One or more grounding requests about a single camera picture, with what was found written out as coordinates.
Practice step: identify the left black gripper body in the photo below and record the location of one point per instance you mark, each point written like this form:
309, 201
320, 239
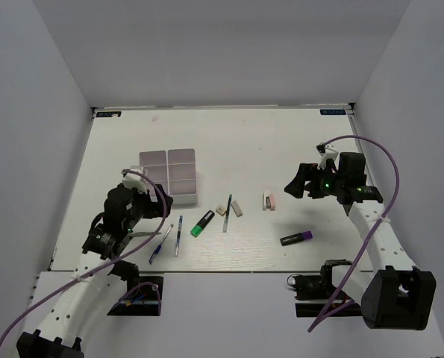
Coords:
144, 207

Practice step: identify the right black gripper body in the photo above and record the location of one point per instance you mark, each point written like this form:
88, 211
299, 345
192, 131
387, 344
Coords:
327, 183

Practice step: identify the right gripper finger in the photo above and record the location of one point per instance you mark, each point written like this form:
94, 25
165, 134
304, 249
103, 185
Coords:
304, 173
295, 187

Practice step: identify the blue gel pen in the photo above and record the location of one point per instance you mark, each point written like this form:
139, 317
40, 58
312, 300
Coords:
178, 237

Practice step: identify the black handled scissors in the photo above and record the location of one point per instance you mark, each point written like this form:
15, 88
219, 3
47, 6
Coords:
142, 234

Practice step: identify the green black highlighter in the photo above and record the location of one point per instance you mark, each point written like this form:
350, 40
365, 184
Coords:
202, 223

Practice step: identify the purple black highlighter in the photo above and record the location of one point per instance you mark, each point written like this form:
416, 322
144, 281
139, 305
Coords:
296, 238

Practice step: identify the blue ballpoint pen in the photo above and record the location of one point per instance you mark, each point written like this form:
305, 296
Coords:
158, 248

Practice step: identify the green gel pen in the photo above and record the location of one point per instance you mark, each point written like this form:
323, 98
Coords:
227, 214

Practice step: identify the grey eraser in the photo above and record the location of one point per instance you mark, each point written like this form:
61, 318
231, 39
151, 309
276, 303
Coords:
236, 208

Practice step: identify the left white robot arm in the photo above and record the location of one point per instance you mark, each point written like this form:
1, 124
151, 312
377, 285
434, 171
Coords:
102, 278

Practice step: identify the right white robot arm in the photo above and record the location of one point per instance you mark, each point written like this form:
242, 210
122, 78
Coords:
396, 295

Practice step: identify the right white organizer container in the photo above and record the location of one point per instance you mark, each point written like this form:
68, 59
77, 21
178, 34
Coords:
182, 176

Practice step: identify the white organizer container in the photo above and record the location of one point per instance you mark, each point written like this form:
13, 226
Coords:
155, 164
182, 176

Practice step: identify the left white organizer container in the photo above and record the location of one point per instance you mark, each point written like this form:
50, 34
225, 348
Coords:
155, 164

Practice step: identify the right corner label sticker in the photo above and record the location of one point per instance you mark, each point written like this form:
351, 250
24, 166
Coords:
332, 112

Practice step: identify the corner label sticker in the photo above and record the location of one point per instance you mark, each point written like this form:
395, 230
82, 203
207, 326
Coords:
108, 114
332, 112

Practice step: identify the left corner label sticker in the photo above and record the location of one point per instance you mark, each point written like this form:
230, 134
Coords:
108, 114

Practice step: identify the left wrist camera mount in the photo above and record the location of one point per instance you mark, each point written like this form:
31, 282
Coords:
131, 179

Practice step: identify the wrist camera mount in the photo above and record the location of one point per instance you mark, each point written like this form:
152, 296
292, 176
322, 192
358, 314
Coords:
131, 179
327, 154

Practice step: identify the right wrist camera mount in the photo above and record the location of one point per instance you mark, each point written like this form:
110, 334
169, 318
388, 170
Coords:
327, 154

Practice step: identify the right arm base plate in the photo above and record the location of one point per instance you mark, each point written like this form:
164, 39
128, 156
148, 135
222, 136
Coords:
312, 291

